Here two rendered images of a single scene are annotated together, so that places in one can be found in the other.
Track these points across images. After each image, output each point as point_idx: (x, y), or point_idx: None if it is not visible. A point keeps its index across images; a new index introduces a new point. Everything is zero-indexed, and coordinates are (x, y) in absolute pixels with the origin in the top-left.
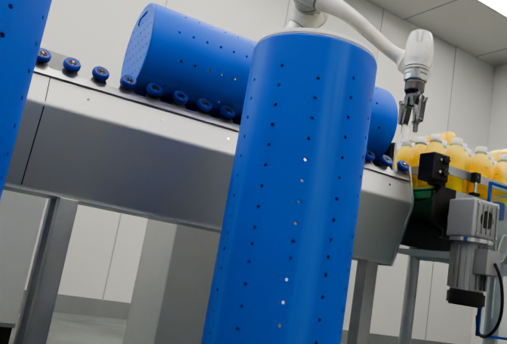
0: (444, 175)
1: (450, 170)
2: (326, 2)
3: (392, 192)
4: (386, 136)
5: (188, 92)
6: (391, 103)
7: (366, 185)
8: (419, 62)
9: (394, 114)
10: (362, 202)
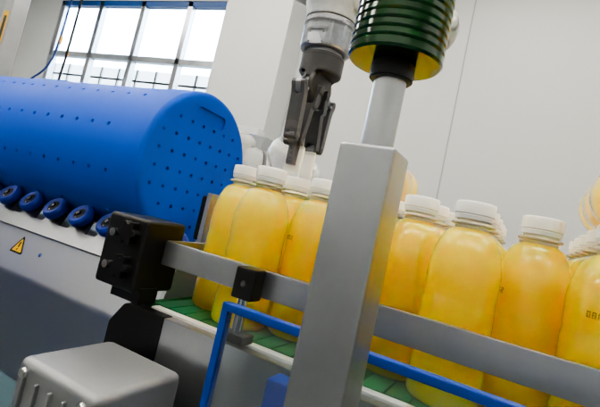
0: (110, 273)
1: (182, 257)
2: None
3: (112, 303)
4: (122, 184)
5: None
6: (141, 117)
7: (67, 286)
8: (310, 11)
9: (136, 137)
10: (62, 318)
